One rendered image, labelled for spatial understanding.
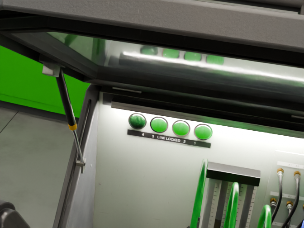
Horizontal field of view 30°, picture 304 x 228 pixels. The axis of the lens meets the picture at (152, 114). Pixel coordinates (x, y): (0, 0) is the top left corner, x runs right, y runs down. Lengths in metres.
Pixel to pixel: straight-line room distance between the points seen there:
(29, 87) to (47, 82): 0.17
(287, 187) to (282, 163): 0.08
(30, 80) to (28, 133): 0.39
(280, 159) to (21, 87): 3.00
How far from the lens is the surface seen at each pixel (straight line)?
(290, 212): 1.56
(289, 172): 1.58
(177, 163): 1.59
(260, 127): 1.48
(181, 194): 1.65
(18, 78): 4.28
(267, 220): 1.31
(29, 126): 4.25
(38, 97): 4.27
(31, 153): 3.94
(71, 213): 1.46
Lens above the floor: 2.13
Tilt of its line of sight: 28 degrees down
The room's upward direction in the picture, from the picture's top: 6 degrees clockwise
